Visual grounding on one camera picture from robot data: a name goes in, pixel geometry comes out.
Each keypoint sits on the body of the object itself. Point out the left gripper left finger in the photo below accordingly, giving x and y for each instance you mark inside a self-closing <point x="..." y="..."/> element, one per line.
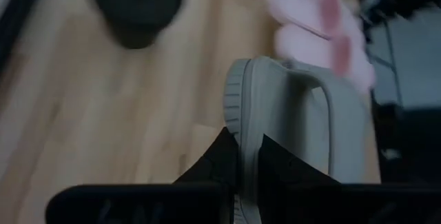
<point x="217" y="162"/>

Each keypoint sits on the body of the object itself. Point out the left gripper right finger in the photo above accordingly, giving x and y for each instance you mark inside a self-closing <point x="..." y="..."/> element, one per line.
<point x="279" y="172"/>

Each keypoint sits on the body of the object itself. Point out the pink slide sandal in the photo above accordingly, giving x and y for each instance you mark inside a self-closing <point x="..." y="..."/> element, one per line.
<point x="293" y="5"/>
<point x="303" y="45"/>

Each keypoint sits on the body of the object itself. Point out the grey slide sandal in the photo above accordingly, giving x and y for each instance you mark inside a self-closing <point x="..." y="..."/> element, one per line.
<point x="275" y="107"/>

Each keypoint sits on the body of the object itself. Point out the green plant in black pot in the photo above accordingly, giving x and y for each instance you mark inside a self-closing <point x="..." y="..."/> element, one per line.
<point x="138" y="7"/>

